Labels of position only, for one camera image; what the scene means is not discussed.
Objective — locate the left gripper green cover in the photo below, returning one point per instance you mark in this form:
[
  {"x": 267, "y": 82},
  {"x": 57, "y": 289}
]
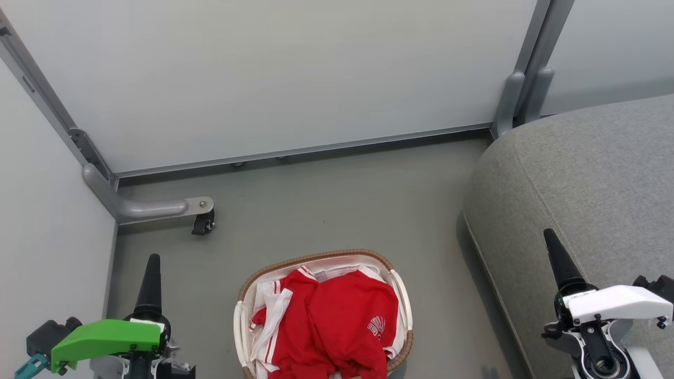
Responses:
[{"x": 105, "y": 337}]

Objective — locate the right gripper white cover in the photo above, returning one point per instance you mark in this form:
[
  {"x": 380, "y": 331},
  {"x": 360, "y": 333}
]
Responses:
[{"x": 616, "y": 304}]

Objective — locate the red shirt with print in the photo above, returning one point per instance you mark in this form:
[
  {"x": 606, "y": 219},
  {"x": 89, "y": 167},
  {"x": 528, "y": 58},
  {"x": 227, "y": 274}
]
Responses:
[{"x": 342, "y": 321}]

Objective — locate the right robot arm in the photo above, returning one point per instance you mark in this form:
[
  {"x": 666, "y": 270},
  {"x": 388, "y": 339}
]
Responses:
[{"x": 605, "y": 358}]

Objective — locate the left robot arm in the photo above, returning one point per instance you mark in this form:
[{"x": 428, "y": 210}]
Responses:
[{"x": 174, "y": 368}]

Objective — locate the grey fabric sofa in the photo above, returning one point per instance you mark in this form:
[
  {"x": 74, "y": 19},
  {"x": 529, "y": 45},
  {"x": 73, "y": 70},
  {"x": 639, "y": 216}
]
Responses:
[{"x": 579, "y": 184}]

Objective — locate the long grey partition foot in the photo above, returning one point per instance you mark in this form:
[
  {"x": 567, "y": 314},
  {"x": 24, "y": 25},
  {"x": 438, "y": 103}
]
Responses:
[{"x": 142, "y": 208}]

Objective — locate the black caster wheel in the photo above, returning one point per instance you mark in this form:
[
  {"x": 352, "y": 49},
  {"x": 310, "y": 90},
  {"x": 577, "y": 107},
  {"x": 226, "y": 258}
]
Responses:
[{"x": 202, "y": 223}]

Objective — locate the woven laundry basket white liner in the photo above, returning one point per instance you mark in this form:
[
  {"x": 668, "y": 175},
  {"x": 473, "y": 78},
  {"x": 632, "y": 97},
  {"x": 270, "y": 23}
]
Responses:
[{"x": 403, "y": 295}]

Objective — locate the short grey partition foot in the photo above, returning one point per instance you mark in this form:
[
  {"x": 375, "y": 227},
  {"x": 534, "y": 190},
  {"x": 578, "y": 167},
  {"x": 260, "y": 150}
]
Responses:
[
  {"x": 538, "y": 97},
  {"x": 508, "y": 105}
]

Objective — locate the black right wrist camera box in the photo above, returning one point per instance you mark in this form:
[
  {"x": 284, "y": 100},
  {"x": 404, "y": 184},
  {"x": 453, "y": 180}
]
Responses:
[{"x": 658, "y": 287}]

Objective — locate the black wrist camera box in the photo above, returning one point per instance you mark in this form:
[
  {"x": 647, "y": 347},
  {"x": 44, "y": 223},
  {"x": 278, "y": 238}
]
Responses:
[
  {"x": 658, "y": 287},
  {"x": 50, "y": 337}
]

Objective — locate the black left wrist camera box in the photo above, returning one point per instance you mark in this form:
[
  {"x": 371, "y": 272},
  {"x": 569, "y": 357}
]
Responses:
[{"x": 50, "y": 337}]

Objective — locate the grey partition bottom rail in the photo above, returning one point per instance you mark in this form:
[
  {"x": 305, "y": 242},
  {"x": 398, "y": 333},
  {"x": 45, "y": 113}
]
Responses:
[{"x": 316, "y": 147}]

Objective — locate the grey double partition post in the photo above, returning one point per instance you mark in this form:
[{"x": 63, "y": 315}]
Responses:
[{"x": 542, "y": 42}]

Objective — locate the grey partition post with hinge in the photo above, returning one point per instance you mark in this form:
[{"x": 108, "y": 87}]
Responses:
[{"x": 42, "y": 89}]

